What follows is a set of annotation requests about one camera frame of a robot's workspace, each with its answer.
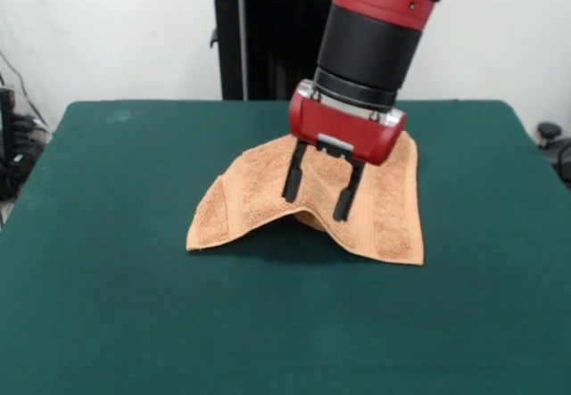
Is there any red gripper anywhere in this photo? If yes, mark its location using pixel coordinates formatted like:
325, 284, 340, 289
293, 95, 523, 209
280, 86, 407, 223

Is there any orange terry towel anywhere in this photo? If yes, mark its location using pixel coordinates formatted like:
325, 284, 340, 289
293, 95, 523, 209
185, 134, 425, 266

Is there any dark green tablecloth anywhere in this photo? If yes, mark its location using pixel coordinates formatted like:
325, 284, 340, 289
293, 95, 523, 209
0, 99, 571, 395

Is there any black office chair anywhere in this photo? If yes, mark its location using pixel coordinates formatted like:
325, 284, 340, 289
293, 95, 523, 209
536, 121, 571, 191

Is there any black electronics box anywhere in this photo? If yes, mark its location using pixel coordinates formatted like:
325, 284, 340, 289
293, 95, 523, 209
0, 86, 18, 164

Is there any black robot pedestal with handle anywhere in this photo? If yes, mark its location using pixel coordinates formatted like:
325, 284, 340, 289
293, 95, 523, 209
194, 0, 336, 101

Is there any black cable bundle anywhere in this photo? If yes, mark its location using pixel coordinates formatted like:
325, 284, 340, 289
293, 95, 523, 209
0, 113, 51, 202

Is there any grey wall cable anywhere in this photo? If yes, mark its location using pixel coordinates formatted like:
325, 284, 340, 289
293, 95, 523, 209
0, 49, 48, 124

